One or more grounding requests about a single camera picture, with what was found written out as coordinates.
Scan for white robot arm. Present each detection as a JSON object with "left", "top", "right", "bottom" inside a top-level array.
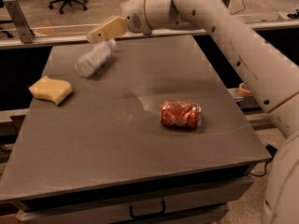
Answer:
[{"left": 87, "top": 0, "right": 299, "bottom": 224}]

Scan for crushed red soda can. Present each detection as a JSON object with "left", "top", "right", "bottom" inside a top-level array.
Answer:
[{"left": 160, "top": 101, "right": 202, "bottom": 128}]

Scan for white drawer with black handle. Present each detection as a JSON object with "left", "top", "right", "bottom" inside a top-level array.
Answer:
[{"left": 19, "top": 175, "right": 253, "bottom": 224}]

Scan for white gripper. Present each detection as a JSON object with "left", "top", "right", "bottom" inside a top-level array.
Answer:
[{"left": 86, "top": 0, "right": 148, "bottom": 43}]

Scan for yellow sponge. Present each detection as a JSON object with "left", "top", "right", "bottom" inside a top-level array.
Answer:
[{"left": 29, "top": 76, "right": 73, "bottom": 105}]

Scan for black cable on floor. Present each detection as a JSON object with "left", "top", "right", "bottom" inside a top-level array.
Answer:
[{"left": 249, "top": 144, "right": 278, "bottom": 177}]

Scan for clear plastic water bottle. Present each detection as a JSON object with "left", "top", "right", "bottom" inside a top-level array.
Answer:
[{"left": 75, "top": 39, "right": 116, "bottom": 78}]

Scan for left metal bracket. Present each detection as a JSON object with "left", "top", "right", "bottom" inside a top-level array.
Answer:
[{"left": 4, "top": 0, "right": 35, "bottom": 44}]

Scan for roll of tape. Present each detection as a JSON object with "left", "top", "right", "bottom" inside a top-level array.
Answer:
[{"left": 238, "top": 82, "right": 252, "bottom": 97}]

